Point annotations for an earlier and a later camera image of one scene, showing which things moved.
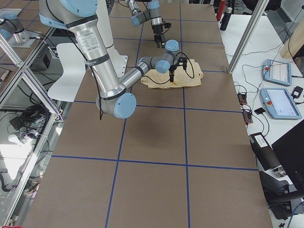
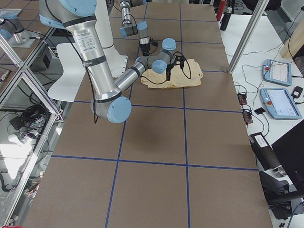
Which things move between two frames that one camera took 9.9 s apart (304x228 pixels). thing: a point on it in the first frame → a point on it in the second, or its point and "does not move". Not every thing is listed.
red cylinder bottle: [221, 10] does not move
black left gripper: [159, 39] → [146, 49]
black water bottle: [225, 19] does not move
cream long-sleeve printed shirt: [191, 76] does not move
